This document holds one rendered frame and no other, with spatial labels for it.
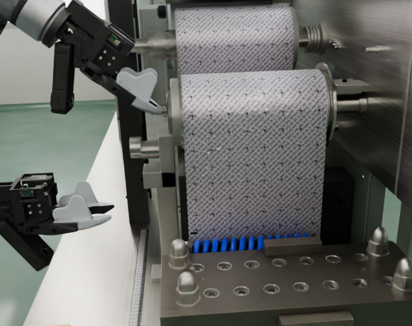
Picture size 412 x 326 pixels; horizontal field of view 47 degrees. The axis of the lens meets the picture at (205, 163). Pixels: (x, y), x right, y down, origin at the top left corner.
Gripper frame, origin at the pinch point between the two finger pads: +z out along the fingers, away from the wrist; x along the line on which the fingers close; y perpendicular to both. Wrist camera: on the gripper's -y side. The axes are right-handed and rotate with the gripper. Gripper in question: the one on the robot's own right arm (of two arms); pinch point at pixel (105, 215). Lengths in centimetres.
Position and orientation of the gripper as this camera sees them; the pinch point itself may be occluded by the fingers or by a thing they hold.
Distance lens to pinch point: 82.7
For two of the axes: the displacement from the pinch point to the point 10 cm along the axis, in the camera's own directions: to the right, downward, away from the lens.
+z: 10.0, -0.5, 0.5
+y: -0.3, -9.4, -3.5
